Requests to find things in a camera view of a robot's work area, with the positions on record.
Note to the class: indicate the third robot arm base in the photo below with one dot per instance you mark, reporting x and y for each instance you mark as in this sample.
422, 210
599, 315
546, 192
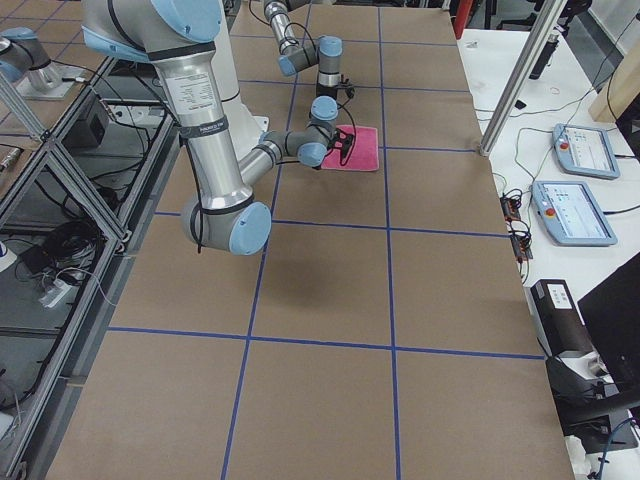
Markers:
26, 63

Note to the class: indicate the upper teach pendant tablet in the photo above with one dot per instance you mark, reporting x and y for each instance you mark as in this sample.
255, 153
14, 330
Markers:
585, 151

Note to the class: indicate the pink and grey towel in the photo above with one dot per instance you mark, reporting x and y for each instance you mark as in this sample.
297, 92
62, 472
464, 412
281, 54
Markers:
365, 156

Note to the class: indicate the brown paper table cover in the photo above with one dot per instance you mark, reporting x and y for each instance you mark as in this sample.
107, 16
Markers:
382, 334

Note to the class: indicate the black label printer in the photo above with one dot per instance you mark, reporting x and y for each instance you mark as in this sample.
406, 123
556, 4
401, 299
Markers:
573, 364

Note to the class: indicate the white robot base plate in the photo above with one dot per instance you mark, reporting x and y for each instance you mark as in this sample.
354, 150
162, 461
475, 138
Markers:
245, 128

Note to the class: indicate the aluminium frame post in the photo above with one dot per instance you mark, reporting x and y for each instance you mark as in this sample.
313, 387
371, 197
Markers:
530, 53

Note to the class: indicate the black computer monitor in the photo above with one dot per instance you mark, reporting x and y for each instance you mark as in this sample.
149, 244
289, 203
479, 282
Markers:
611, 314

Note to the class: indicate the aluminium frame rack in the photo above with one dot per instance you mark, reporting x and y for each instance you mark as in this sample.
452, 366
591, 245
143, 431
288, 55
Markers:
74, 207

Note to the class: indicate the lower teach pendant tablet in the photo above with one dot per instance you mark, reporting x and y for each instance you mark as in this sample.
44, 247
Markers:
571, 215

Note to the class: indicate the teach pendant tablet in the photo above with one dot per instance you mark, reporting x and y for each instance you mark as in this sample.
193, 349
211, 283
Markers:
571, 215
585, 151

